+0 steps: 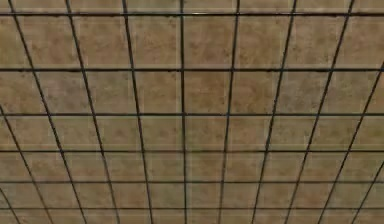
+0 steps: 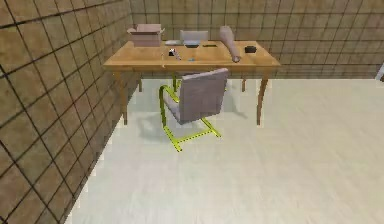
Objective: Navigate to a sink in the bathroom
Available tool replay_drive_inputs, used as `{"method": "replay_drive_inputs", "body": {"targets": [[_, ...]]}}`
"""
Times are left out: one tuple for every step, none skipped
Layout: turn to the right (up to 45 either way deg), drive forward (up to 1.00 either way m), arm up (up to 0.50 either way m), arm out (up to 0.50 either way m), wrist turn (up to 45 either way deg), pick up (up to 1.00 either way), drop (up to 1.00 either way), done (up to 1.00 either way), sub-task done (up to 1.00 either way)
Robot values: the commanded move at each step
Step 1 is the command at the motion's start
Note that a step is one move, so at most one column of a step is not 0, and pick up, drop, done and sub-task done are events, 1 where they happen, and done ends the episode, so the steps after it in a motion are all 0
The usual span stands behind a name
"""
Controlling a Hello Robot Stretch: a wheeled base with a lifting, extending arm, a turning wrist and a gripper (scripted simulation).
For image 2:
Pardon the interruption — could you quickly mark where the wooden desk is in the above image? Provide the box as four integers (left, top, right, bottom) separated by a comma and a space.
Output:
102, 39, 282, 126

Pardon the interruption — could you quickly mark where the small black and white object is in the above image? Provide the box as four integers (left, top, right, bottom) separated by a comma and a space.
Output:
168, 48, 182, 61

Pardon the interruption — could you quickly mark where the grey chair with yellow frame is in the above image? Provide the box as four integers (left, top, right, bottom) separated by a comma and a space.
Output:
158, 67, 230, 153

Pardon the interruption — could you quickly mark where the grey laptop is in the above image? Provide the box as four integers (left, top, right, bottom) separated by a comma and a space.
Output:
179, 30, 210, 48

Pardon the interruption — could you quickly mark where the open cardboard box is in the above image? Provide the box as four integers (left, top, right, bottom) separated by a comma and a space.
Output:
126, 23, 166, 48

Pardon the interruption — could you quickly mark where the pale grey furniture edge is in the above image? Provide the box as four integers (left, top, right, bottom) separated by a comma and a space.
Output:
374, 63, 384, 83

